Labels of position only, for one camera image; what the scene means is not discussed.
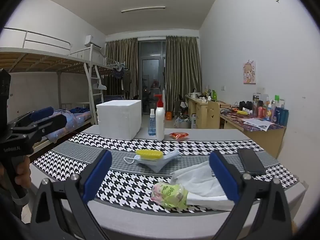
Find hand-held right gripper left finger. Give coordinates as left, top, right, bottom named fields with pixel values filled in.
left=30, top=149, right=113, bottom=240

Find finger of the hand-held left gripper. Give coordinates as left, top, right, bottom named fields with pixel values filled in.
left=7, top=107, right=54, bottom=130
left=11, top=115, right=67, bottom=143

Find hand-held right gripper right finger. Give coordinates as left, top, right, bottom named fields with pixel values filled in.
left=209, top=150, right=293, bottom=240

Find white plastic bag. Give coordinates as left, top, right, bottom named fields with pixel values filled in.
left=170, top=160, right=234, bottom=212

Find yellow foam net sleeve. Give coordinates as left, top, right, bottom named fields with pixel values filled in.
left=135, top=149, right=164, bottom=161

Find green pink plastic packet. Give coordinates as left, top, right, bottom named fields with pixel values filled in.
left=151, top=182, right=189, bottom=208

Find white foam box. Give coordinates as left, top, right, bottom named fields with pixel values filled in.
left=96, top=100, right=142, bottom=140

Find white face mask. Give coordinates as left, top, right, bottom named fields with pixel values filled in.
left=136, top=151, right=180, bottom=173
left=124, top=154, right=141, bottom=165

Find person's left hand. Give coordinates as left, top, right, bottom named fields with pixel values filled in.
left=14, top=155, right=32, bottom=188

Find blue quilt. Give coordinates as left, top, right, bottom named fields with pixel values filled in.
left=45, top=106, right=92, bottom=140

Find black smartphone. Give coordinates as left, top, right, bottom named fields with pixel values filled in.
left=237, top=148, right=266, bottom=176

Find white folded face mask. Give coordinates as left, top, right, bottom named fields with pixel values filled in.
left=124, top=154, right=141, bottom=165

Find houndstooth table mat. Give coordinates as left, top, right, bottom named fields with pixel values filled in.
left=32, top=132, right=300, bottom=215

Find white bed ladder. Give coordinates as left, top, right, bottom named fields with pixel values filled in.
left=84, top=62, right=104, bottom=125

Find white metal bunk bed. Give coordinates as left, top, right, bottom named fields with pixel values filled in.
left=0, top=27, right=108, bottom=155

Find wooden desk with patterned cover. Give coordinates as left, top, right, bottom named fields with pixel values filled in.
left=220, top=106, right=287, bottom=158

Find red snack packet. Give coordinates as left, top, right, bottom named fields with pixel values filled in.
left=169, top=132, right=189, bottom=140

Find printed paper sheets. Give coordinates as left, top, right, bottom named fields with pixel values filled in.
left=241, top=117, right=274, bottom=131

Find wooden smiley chair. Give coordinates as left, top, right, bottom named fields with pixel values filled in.
left=207, top=100, right=220, bottom=129

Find white bucket with bags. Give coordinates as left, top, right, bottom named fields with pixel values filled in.
left=175, top=115, right=192, bottom=128

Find blue spray bottle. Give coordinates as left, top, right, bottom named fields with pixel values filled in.
left=148, top=109, right=157, bottom=136

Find plain wooden desk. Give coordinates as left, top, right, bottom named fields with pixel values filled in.
left=185, top=95, right=222, bottom=129

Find white pump lotion bottle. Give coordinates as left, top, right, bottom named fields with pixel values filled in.
left=154, top=94, right=165, bottom=141

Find group of toiletry bottles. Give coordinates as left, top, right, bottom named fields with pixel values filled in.
left=252, top=92, right=289, bottom=124

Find hanging dark clothes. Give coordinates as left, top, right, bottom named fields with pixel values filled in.
left=111, top=66, right=132, bottom=92

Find white air conditioner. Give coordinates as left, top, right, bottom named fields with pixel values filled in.
left=84, top=35, right=104, bottom=50

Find brown curtain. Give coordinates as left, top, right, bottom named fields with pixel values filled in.
left=165, top=35, right=202, bottom=113
left=105, top=38, right=138, bottom=100

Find glass balcony door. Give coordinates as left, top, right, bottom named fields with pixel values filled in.
left=138, top=40, right=167, bottom=114

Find ceiling tube light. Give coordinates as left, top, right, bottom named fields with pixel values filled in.
left=121, top=6, right=166, bottom=13

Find cartoon wall poster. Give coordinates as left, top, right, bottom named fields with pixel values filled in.
left=242, top=60, right=257, bottom=84

